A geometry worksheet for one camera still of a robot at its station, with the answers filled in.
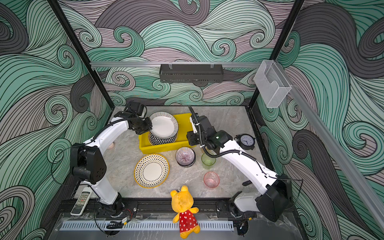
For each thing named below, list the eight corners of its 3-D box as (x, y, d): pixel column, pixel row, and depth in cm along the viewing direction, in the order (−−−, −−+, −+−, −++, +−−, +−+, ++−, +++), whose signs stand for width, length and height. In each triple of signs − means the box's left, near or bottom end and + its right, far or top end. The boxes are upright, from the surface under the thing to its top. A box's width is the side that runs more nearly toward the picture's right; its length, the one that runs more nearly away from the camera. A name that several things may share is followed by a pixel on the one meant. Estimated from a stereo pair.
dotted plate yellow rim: (131, 188, 82) (130, 186, 80) (139, 155, 95) (138, 153, 93) (168, 188, 82) (167, 186, 80) (170, 155, 95) (170, 153, 93)
